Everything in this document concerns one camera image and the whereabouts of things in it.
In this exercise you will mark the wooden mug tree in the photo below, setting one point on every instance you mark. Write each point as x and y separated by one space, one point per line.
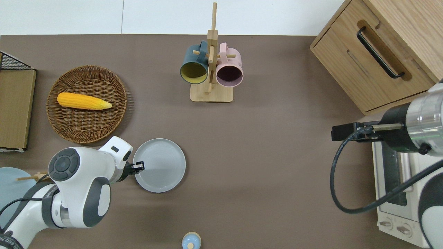
211 95

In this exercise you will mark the wooden plate rack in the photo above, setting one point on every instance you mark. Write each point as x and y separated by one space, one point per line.
29 177

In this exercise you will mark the white toaster oven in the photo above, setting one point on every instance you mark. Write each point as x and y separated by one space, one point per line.
392 214

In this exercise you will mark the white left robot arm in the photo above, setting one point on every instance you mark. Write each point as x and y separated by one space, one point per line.
79 186

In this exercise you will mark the gray round plate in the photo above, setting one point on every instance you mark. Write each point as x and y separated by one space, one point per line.
161 162

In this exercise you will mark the light blue round plate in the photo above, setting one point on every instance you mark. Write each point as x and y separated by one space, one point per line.
10 190

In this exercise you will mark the blue service bell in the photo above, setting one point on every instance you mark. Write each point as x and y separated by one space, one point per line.
191 240

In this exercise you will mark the pink mug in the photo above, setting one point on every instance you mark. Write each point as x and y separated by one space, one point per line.
229 74

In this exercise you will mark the brown wicker basket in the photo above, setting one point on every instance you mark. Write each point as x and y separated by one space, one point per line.
86 126

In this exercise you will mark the wooden drawer cabinet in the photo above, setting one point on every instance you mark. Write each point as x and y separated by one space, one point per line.
346 58

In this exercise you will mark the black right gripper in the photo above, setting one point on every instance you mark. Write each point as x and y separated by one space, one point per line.
396 141

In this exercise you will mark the dark teal mug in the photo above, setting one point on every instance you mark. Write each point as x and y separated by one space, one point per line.
193 71

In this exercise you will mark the yellow corn cob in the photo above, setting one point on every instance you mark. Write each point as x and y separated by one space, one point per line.
81 101

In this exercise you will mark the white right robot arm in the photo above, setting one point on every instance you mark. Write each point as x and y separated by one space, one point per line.
431 117

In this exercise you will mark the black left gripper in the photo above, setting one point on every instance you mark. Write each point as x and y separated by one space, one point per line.
129 169

